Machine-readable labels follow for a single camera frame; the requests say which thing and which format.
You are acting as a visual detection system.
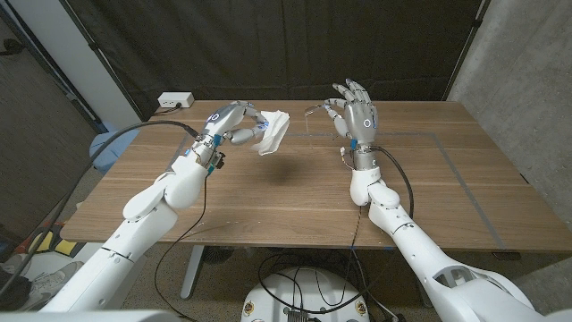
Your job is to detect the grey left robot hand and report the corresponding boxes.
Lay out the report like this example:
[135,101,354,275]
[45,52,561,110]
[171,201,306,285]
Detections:
[196,100,272,151]

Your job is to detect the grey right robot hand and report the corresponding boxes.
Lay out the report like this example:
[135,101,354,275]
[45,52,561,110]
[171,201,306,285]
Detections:
[322,78,380,146]

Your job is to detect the white tissue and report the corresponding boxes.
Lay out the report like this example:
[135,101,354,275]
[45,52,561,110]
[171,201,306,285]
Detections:
[250,109,291,157]

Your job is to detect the clear plastic glasses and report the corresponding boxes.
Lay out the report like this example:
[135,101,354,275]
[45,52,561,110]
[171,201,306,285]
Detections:
[303,103,330,151]

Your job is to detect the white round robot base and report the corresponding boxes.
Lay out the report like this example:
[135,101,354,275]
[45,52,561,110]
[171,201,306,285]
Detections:
[240,267,371,322]

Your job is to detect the white power strip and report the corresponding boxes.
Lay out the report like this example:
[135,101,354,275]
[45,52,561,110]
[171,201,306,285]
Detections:
[157,91,196,109]

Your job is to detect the black backdrop curtain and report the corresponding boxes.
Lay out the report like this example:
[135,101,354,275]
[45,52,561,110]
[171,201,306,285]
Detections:
[60,0,488,123]

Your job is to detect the light blue chair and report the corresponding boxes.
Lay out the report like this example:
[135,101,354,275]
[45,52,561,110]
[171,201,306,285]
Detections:
[88,128,141,175]

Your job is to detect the black backdrop stand pole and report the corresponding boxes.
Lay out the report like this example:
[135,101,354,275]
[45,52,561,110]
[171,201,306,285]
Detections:
[442,0,492,102]
[59,0,147,125]

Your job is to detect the black round floor fan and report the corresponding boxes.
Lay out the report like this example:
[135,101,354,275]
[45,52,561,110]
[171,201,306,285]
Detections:
[201,245,235,266]

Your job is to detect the yellow red floor mat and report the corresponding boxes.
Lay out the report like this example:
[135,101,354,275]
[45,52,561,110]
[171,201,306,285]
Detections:
[17,227,81,257]

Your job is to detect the grey sneaker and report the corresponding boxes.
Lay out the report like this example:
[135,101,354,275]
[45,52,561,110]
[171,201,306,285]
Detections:
[20,261,84,309]

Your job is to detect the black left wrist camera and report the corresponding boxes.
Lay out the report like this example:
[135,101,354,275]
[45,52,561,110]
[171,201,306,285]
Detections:
[206,151,226,174]

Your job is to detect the black power strip cable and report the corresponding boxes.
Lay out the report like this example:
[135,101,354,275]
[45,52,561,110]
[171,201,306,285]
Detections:
[153,103,183,117]

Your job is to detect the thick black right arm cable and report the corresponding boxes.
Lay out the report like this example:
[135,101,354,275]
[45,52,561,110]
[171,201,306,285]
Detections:
[257,145,415,315]

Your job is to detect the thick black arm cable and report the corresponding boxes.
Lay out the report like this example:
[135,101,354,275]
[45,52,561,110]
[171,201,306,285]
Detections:
[0,119,200,299]
[257,145,415,315]

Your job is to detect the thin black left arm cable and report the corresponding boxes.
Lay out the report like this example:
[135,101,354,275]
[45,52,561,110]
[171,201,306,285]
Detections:
[153,174,209,322]

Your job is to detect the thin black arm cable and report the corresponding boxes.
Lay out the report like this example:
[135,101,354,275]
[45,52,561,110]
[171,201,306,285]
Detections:
[341,205,363,296]
[153,174,209,322]

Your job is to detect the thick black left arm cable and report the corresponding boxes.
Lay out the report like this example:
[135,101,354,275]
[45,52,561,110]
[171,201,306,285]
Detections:
[0,119,200,299]

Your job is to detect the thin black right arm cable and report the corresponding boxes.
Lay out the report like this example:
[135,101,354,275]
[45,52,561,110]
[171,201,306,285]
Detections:
[341,205,363,296]

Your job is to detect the black wall rail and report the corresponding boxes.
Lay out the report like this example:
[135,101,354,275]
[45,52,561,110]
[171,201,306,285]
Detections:
[0,4,110,134]

